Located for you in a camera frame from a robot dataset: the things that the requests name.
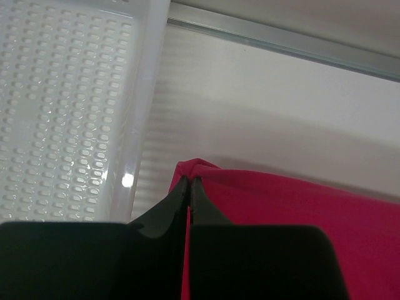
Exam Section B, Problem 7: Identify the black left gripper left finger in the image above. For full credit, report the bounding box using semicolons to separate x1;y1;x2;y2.
1;177;188;299

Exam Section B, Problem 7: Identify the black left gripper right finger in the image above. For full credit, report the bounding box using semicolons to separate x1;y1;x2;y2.
189;178;349;299

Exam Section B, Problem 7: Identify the crimson red t shirt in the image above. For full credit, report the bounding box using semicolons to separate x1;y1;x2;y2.
171;159;399;299

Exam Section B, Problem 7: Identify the white plastic perforated basket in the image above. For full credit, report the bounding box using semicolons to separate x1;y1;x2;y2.
1;0;170;223

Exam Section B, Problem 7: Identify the aluminium table edge rail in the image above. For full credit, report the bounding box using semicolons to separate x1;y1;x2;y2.
167;2;399;83

